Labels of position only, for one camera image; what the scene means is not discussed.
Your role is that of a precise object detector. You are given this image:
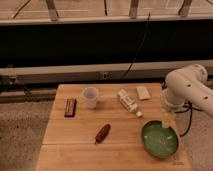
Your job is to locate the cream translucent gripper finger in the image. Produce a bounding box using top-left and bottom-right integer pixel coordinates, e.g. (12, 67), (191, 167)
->
(162, 110), (176, 128)

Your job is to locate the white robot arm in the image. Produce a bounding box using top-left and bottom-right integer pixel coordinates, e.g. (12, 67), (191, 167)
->
(161, 64), (213, 128)

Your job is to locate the green ceramic bowl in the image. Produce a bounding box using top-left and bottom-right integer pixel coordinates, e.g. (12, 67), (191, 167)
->
(141, 120), (179, 159)

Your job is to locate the white rectangular sponge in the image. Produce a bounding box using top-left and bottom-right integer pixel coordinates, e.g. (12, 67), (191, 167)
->
(136, 86), (150, 100)

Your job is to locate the white plastic bottle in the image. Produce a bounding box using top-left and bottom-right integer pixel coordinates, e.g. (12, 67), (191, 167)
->
(117, 89), (142, 117)

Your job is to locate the translucent plastic cup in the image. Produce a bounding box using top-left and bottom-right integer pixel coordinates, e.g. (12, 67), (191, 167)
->
(82, 87), (99, 109)

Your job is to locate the brown chocolate bar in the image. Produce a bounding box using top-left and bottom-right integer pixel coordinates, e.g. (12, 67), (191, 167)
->
(64, 98), (77, 117)

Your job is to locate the black cable beside table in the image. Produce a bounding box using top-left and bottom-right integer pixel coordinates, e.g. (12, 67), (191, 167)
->
(174, 101), (203, 138)

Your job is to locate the black hanging cable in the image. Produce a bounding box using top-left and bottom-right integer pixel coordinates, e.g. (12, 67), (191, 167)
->
(120, 12), (152, 81)

